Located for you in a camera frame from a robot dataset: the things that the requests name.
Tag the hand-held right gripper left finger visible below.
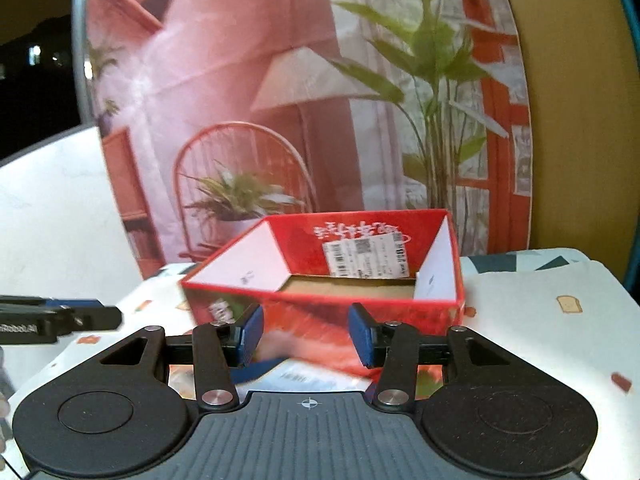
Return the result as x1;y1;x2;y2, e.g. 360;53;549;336
101;304;265;411

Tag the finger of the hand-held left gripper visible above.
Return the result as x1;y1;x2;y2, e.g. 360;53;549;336
44;299;124;335

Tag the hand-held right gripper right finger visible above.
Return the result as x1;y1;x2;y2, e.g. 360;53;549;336
348;303;507;408

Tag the red cardboard box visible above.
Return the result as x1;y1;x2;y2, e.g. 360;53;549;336
180;208;467;377

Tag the blue white booklet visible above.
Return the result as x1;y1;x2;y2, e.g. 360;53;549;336
167;357;375;403

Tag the printed tablecloth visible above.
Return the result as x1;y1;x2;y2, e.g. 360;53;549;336
50;247;640;480

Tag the wooden board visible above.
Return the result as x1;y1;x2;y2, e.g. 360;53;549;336
492;0;637;281

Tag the wall poster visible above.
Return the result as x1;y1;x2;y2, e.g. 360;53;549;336
82;0;533;281

